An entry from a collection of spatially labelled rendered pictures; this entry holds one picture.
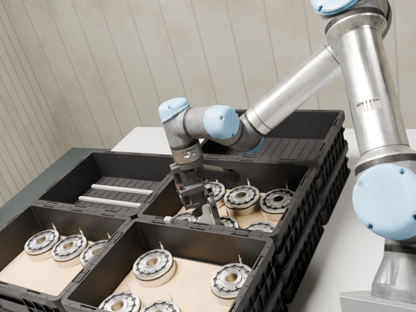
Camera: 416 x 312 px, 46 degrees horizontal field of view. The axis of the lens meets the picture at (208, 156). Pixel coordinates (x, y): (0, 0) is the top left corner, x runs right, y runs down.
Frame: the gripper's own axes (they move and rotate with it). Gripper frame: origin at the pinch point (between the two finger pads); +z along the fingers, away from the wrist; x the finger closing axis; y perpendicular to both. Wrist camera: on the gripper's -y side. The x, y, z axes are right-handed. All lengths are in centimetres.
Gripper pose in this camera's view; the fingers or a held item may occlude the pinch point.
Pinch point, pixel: (217, 223)
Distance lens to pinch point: 132.6
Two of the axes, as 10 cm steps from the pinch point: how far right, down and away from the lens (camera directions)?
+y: -9.4, 3.3, -1.3
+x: 2.3, 3.0, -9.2
